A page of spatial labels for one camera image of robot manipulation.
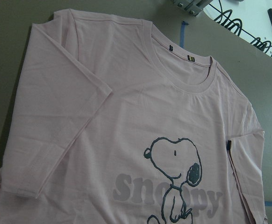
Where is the aluminium frame post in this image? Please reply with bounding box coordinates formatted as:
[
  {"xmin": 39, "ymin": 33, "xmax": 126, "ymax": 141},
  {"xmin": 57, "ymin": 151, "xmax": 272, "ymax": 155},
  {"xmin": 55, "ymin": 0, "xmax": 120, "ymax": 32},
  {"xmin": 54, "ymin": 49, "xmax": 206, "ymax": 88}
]
[{"xmin": 172, "ymin": 0, "xmax": 212, "ymax": 16}]

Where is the pink Snoopy t-shirt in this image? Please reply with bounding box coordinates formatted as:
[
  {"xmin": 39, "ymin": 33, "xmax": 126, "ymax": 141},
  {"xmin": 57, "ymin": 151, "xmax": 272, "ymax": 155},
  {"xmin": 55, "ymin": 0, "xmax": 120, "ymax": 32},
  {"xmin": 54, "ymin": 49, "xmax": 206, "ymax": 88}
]
[{"xmin": 0, "ymin": 9, "xmax": 267, "ymax": 224}]

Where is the short blue tape centre mark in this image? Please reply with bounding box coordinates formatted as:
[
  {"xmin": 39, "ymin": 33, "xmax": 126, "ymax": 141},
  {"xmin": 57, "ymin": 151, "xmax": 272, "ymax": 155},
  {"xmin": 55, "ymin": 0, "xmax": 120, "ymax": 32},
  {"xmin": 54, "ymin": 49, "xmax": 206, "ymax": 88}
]
[{"xmin": 179, "ymin": 21, "xmax": 189, "ymax": 48}]

